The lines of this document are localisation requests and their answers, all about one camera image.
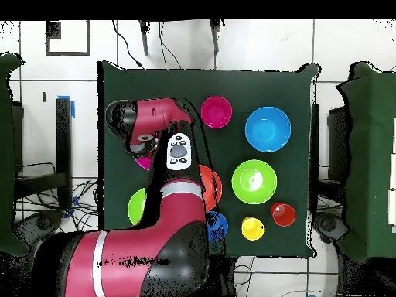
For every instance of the small crimson pink bowl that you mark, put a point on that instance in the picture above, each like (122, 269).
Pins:
(216, 112)

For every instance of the blue tape strip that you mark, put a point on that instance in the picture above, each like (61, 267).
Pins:
(73, 108)

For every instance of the lime green bowl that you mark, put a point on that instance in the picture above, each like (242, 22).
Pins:
(136, 207)
(247, 193)

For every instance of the large magenta bowl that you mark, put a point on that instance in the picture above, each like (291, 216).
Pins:
(144, 163)

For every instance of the dark green table cloth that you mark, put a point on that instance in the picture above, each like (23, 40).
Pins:
(154, 86)

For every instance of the green cloth covered side table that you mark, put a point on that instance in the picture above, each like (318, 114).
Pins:
(368, 154)
(6, 154)

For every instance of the black tripod leg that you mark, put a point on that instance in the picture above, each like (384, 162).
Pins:
(215, 37)
(144, 40)

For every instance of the black square floor frame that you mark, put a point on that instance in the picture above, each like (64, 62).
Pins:
(53, 31)

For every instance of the orange cup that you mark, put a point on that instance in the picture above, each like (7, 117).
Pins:
(285, 216)

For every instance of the black metal stand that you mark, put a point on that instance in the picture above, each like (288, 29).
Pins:
(64, 139)
(338, 139)

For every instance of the yellow cup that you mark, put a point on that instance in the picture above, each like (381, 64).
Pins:
(252, 229)

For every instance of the small dark blue bowl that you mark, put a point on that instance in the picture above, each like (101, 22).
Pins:
(222, 227)

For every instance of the light blue bowl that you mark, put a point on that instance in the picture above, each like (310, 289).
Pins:
(268, 129)

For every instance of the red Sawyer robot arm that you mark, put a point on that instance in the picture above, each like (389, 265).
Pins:
(123, 263)

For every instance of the black pedestal foot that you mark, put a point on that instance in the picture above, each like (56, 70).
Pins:
(328, 224)
(43, 223)

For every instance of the orange bowl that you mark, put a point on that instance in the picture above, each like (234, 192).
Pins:
(214, 188)

